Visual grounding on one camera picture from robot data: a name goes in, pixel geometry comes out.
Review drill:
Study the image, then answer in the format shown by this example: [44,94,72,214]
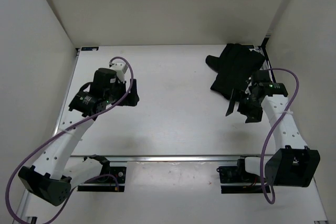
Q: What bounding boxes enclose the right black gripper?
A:
[225,88,263,124]

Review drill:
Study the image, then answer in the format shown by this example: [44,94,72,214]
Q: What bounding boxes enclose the black pleated skirt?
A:
[205,44,265,100]

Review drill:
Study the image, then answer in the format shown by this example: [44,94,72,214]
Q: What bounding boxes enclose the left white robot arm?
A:
[18,63,140,206]

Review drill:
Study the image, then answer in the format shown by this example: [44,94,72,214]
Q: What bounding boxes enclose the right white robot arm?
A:
[226,70,320,187]

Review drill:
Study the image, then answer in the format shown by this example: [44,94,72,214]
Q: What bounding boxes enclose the left blue corner label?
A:
[81,47,99,51]

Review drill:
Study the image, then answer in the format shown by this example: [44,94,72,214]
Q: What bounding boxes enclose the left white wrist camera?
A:
[109,61,128,82]

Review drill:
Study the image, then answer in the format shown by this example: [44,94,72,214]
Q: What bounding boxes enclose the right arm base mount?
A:
[216,157,263,194]

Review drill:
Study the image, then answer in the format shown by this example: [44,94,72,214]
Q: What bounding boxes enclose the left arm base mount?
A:
[77,158,127,193]

